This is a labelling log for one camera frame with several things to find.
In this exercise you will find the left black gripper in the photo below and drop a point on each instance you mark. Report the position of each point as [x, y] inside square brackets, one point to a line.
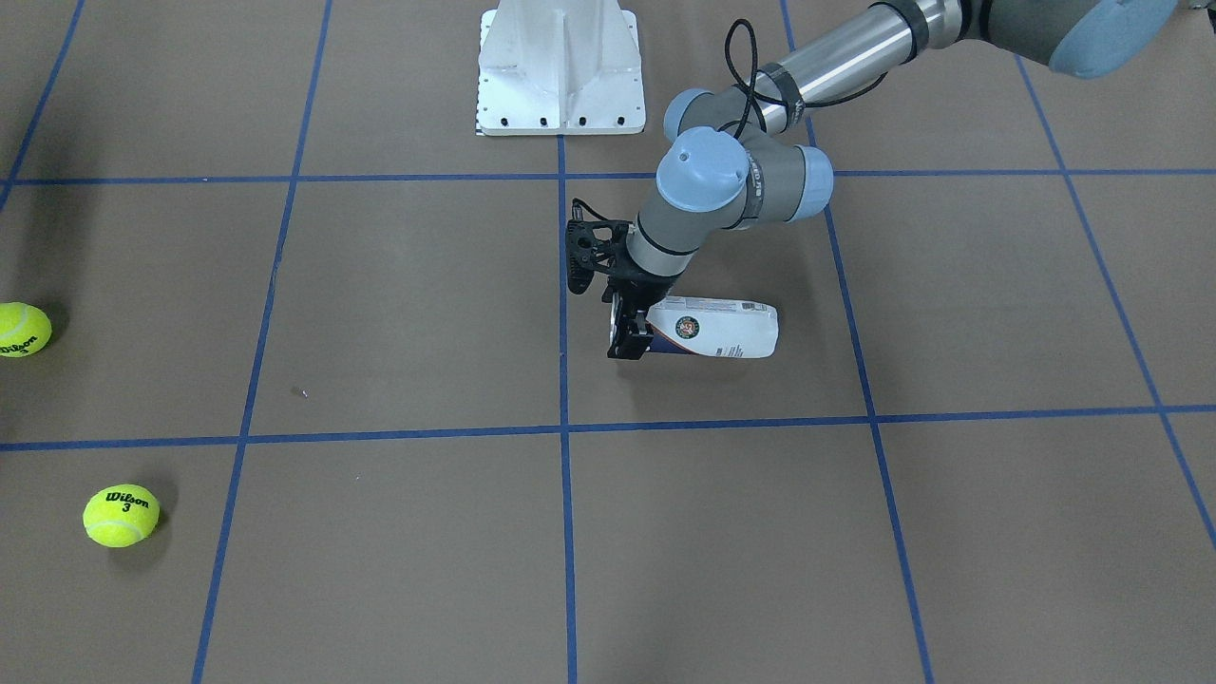
[637, 285]

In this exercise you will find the white tennis ball can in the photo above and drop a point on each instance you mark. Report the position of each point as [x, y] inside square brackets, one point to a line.
[713, 327]

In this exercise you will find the tennis ball marked three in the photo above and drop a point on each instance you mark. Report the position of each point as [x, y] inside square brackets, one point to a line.
[121, 515]

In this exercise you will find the yellow tennis ball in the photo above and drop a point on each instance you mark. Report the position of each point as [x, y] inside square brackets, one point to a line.
[25, 330]

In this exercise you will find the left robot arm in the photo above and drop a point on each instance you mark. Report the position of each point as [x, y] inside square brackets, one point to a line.
[727, 167]

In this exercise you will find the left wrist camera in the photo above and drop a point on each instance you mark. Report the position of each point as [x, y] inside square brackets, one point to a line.
[594, 245]

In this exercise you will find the white camera stand post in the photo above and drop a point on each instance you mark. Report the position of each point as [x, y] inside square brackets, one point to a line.
[559, 68]

